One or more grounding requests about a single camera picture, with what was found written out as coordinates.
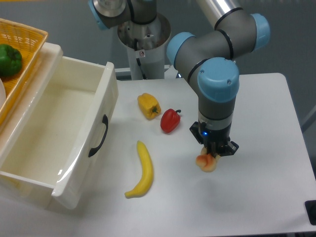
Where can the red bell pepper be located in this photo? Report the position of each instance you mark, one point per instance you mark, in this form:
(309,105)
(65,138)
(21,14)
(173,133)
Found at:
(170,120)

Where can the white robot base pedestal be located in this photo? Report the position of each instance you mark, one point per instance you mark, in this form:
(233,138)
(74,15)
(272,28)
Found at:
(145,46)

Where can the white drawer cabinet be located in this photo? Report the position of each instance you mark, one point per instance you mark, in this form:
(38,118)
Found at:
(49,58)

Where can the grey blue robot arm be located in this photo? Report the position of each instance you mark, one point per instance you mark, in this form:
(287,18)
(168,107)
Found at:
(206,63)

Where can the black drawer handle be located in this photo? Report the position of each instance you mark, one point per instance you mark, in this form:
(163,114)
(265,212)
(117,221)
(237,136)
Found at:
(93,151)

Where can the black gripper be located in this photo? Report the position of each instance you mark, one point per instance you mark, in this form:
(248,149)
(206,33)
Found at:
(216,142)

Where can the black object at table edge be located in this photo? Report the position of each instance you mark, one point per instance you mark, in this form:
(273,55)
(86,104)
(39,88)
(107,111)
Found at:
(310,206)

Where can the green bell pepper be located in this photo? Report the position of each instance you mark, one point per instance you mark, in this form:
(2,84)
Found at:
(10,60)

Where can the white plastic drawer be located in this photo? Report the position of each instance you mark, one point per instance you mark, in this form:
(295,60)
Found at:
(49,159)

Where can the yellow bell pepper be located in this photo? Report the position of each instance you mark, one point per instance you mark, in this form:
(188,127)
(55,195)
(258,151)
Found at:
(149,106)

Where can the yellow banana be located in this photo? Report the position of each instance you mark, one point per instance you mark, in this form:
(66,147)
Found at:
(147,178)

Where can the yellow woven basket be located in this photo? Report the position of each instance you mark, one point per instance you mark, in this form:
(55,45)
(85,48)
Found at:
(19,49)

